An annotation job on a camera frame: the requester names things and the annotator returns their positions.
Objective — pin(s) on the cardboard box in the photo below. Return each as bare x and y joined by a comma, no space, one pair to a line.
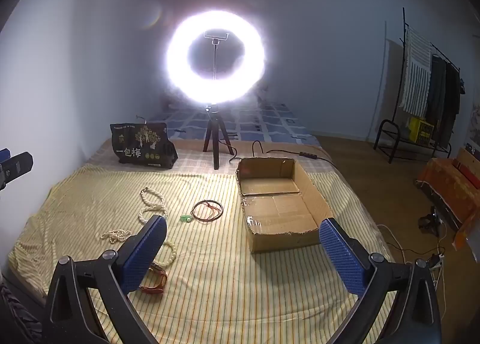
277,216

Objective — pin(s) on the dark object on floor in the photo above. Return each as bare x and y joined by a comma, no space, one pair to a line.
431,222

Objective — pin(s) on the black hanging garment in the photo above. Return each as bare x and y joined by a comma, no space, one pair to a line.
452,104

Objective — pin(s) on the wooden board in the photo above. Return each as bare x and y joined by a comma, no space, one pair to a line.
467,158

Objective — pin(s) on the wall poster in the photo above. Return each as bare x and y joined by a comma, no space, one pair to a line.
474,126

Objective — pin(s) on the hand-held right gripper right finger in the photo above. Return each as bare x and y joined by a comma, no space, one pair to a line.
343,254

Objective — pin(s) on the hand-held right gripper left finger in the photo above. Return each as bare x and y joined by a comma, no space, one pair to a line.
144,250

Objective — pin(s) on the dark patterned cloth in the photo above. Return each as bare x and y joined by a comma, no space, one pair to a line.
17,314

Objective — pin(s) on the black snack bag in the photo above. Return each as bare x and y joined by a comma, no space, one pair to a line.
138,145

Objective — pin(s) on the black metal clothes rack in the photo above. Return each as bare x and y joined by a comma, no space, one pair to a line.
404,36

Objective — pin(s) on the striped towel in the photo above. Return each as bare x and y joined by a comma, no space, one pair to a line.
414,77

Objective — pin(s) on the blue checked blanket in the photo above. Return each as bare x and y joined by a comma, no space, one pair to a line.
262,122

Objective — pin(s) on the grey hanging garment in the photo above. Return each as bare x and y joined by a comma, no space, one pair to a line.
435,92

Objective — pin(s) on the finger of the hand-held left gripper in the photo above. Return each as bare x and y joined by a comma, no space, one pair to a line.
3,154
20,165

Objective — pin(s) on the white power strip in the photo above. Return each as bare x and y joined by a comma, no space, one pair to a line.
435,263

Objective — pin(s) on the red flat box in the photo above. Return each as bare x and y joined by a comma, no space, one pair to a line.
467,172

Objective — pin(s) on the black tripod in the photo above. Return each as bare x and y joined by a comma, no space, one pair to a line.
214,134

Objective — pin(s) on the yellow box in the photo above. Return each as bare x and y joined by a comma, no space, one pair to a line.
420,130

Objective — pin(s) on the phone holder on stem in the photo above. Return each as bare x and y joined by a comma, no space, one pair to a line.
215,37

